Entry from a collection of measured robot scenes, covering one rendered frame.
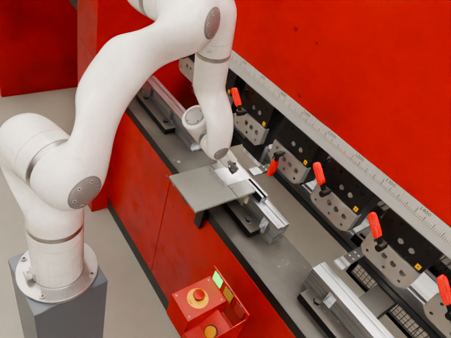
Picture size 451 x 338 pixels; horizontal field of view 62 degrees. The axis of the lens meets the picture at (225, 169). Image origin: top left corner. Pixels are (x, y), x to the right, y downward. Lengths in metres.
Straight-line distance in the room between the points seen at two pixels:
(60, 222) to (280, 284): 0.76
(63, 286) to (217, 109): 0.59
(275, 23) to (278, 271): 0.80
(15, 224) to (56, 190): 1.80
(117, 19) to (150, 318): 1.47
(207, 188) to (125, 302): 1.03
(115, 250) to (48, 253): 1.44
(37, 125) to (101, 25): 1.08
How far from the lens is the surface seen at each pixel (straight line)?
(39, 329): 1.08
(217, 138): 1.02
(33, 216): 0.85
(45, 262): 0.94
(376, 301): 1.45
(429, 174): 0.94
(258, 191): 1.37
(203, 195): 1.28
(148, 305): 2.16
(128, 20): 1.85
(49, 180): 0.71
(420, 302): 1.43
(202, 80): 0.98
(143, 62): 0.73
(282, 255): 1.38
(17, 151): 0.77
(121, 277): 2.23
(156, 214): 1.85
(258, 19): 1.22
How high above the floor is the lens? 1.89
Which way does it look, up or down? 39 degrees down
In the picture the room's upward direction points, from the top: 18 degrees clockwise
